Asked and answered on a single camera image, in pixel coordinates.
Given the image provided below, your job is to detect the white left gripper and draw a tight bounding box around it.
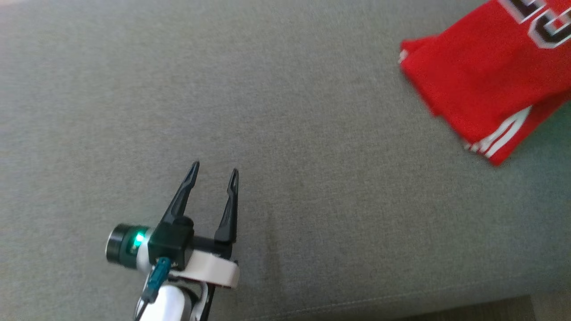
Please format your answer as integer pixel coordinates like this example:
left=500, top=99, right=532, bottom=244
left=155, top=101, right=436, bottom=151
left=106, top=161, right=240, bottom=288

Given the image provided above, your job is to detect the red basketball jersey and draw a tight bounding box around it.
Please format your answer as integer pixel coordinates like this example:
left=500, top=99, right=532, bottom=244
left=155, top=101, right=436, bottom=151
left=398, top=0, right=571, bottom=166

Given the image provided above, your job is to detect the large grey sofa seat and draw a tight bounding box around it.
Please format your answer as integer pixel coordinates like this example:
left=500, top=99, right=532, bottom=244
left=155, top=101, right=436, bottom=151
left=0, top=0, right=571, bottom=321

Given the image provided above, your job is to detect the teal-plug left camera cable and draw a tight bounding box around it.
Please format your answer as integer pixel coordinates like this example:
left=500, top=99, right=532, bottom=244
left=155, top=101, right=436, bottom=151
left=134, top=256, right=173, bottom=321

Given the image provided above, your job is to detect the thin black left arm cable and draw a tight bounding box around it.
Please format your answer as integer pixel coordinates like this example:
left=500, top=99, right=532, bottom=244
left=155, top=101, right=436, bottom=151
left=195, top=284, right=216, bottom=321

